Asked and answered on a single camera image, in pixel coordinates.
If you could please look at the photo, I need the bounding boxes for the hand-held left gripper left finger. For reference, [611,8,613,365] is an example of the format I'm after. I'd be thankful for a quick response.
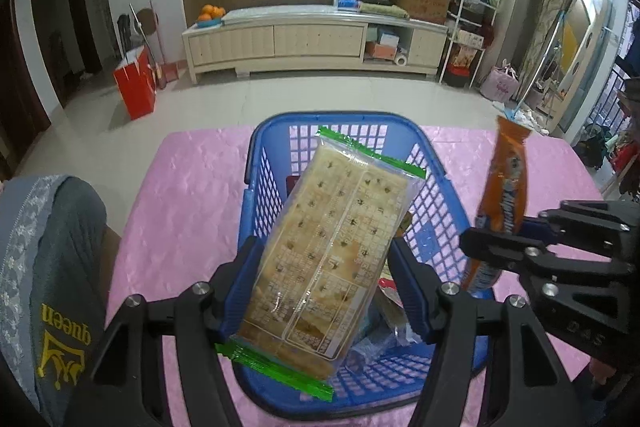
[70,236,266,427]

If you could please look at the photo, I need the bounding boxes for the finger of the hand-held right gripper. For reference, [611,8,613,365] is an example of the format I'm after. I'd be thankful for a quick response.
[459,227,631,280]
[522,201,640,253]

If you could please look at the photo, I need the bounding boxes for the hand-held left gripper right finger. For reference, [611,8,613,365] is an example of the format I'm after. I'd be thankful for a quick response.
[387,239,586,427]

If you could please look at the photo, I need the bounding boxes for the orange snack packet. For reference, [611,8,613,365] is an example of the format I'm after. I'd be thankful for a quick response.
[460,114,532,293]

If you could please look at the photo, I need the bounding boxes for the translucent blue wafer packet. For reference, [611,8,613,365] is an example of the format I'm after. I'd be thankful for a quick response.
[349,324,403,374]

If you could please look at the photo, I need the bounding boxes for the large green-edged cracker pack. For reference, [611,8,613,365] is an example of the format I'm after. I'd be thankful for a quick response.
[215,126,427,403]

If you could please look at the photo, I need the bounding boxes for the blue plastic basket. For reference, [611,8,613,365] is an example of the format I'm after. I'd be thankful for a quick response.
[235,109,496,420]

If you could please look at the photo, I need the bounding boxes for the person's right hand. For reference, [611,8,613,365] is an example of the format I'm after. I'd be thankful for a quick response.
[590,357,621,388]

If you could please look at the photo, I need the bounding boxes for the pink tablecloth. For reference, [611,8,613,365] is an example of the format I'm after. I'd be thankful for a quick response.
[107,124,606,427]

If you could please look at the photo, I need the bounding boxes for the pink gift bag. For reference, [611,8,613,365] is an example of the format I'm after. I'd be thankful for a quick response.
[481,64,522,104]

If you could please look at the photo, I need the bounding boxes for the red printed box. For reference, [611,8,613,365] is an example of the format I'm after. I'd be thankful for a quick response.
[450,47,476,75]

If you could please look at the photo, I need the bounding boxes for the grey cushion with queen text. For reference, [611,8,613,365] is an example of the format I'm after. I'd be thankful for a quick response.
[0,174,123,427]

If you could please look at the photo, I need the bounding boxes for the red paper bag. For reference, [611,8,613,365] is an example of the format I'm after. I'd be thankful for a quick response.
[113,47,158,121]

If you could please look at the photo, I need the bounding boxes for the white metal rack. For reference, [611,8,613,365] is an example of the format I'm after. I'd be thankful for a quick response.
[437,0,502,88]

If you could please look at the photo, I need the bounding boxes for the brown cardboard box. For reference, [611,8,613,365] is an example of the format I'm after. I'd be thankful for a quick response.
[390,0,451,25]

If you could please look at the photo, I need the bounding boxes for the green folded cushion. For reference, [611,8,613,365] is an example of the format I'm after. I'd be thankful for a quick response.
[360,3,408,20]

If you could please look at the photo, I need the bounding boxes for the cream TV cabinet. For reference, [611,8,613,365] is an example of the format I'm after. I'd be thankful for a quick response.
[181,4,449,84]

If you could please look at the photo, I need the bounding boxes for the dark wooden door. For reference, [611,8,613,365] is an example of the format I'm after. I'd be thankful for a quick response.
[10,0,103,132]

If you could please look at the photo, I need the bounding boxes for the mop with metal handle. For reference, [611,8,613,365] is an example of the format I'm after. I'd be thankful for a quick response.
[129,3,167,90]

